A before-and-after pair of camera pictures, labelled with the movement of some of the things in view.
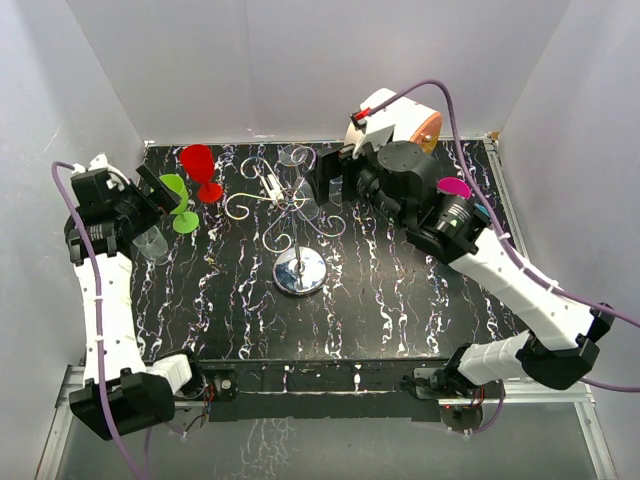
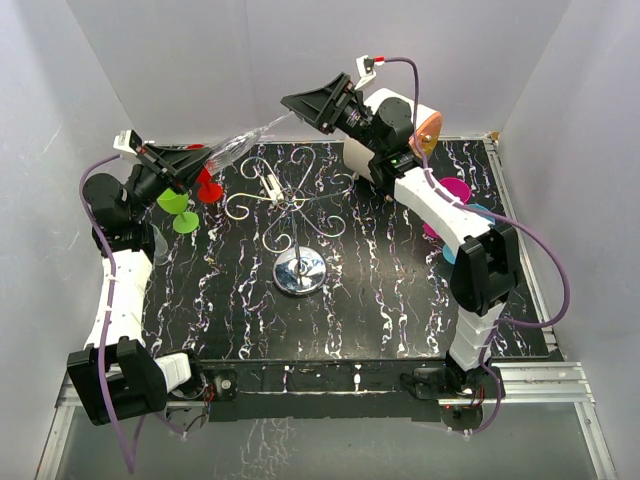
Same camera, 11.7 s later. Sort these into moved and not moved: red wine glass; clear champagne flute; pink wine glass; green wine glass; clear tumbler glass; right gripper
Moved: clear champagne flute; right gripper
Not moved: pink wine glass; red wine glass; green wine glass; clear tumbler glass
